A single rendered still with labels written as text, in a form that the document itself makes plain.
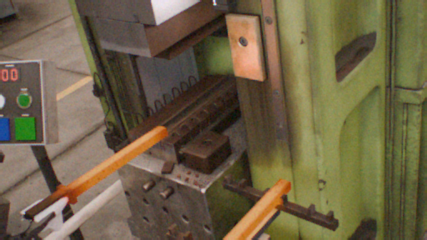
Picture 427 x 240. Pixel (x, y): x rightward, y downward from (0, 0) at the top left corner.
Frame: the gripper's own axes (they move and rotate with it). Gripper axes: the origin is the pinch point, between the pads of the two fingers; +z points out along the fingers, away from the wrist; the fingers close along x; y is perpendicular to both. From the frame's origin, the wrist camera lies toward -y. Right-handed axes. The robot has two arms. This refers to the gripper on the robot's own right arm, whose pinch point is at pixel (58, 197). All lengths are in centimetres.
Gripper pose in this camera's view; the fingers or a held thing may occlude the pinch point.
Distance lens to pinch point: 118.0
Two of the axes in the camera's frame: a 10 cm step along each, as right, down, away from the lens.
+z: 6.1, -4.8, 6.3
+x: 7.7, 2.0, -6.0
